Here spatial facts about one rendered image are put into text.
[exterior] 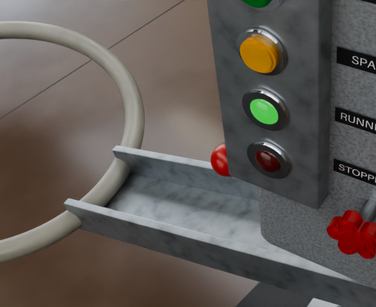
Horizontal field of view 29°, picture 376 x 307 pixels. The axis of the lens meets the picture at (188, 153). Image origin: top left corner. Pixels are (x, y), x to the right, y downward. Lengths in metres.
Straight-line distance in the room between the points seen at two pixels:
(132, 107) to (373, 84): 0.68
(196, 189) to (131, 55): 1.84
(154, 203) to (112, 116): 1.58
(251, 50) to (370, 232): 0.15
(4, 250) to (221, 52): 0.57
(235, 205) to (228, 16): 0.49
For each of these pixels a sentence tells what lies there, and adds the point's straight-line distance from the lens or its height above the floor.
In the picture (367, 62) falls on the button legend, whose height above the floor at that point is 1.42.
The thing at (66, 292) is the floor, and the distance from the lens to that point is 2.12.
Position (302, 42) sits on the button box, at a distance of 0.45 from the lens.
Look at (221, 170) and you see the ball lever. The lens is 0.66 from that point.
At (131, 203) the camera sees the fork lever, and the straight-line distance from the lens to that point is 1.01.
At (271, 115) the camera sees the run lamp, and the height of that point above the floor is 1.37.
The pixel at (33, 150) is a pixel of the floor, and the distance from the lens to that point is 2.53.
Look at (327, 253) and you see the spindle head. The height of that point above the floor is 1.20.
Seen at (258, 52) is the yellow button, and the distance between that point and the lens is 0.46.
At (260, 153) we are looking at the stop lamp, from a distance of 0.53.
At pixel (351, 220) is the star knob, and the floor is 1.30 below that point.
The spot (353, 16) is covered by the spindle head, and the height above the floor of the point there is 1.45.
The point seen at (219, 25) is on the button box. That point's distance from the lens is 0.48.
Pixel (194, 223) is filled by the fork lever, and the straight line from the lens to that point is 0.93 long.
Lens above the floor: 1.71
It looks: 46 degrees down
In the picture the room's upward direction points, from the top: 10 degrees counter-clockwise
